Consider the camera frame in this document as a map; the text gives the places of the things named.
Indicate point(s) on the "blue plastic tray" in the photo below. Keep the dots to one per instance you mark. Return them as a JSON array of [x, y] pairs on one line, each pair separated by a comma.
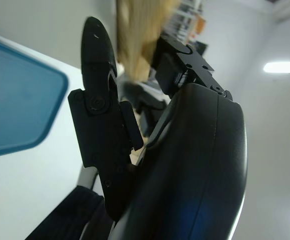
[[17, 100]]

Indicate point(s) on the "slice of brown bread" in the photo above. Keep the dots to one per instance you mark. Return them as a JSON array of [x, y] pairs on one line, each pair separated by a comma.
[[134, 37]]

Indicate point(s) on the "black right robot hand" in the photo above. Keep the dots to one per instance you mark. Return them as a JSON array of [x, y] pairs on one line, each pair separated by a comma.
[[189, 162]]

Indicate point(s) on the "rectangular ceiling light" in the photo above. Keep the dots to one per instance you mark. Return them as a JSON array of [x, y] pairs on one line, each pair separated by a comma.
[[280, 67]]

